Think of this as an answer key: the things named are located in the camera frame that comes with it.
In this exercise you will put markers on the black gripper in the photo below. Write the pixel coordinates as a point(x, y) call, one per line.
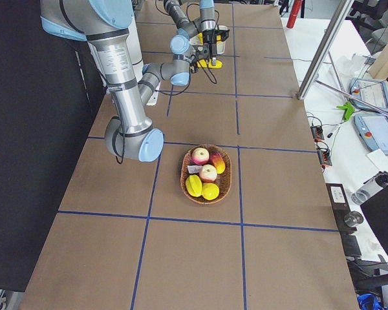
point(201, 51)
point(209, 36)

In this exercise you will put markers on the brown wicker basket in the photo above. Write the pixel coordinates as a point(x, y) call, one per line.
point(223, 180)

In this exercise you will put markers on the white bear tray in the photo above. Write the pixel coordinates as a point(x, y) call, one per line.
point(197, 40)

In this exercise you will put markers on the red fire extinguisher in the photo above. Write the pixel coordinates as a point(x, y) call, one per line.
point(296, 7)

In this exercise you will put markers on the pink white peach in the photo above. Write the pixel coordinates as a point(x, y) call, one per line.
point(200, 156)

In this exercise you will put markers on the dark red apple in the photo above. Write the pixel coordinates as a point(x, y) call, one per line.
point(218, 162)

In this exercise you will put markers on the yellow star fruit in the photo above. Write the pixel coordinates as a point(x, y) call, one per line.
point(194, 185)

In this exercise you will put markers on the green plastic clamp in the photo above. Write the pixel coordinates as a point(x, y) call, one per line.
point(348, 110)

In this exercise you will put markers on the upper teach pendant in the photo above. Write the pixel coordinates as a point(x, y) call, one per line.
point(372, 91)

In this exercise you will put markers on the teach pendant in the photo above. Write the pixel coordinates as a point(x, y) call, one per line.
point(373, 131)
point(372, 91)

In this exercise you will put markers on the lower teach pendant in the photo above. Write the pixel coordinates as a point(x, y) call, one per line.
point(373, 131)

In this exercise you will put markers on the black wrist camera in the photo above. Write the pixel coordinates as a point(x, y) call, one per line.
point(221, 34)

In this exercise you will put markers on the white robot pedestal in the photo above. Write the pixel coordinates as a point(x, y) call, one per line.
point(135, 53)

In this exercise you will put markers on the aluminium frame post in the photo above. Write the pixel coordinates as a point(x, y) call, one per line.
point(327, 40)

